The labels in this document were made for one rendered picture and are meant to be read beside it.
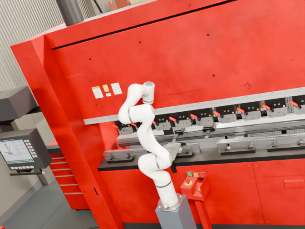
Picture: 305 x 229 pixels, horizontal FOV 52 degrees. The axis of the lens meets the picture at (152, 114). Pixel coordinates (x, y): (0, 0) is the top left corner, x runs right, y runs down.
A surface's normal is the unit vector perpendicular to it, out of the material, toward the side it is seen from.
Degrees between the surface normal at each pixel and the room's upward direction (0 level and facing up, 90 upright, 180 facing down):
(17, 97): 90
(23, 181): 90
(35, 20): 90
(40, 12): 90
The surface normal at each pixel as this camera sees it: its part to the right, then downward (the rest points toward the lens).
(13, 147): -0.33, 0.47
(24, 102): 0.90, -0.11
